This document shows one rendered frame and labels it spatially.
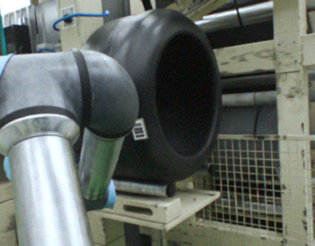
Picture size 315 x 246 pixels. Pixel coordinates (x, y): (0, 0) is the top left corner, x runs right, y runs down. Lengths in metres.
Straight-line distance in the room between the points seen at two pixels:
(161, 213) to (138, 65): 0.45
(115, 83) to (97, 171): 0.25
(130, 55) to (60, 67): 0.54
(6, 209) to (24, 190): 1.04
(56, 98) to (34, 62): 0.06
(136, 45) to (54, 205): 0.70
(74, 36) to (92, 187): 0.77
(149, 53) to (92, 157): 0.46
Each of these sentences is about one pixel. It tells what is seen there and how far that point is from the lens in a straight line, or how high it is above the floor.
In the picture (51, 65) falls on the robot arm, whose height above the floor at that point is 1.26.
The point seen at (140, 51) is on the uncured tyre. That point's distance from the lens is 1.04.
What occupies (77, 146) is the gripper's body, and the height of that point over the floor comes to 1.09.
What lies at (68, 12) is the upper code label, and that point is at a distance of 1.45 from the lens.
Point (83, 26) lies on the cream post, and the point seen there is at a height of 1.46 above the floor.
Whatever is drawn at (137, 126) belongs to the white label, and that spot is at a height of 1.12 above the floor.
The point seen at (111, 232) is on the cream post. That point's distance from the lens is 1.52.
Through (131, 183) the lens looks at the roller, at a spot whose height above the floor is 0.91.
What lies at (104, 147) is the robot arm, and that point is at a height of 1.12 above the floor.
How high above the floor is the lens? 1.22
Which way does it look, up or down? 7 degrees down
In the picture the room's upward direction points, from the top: 6 degrees counter-clockwise
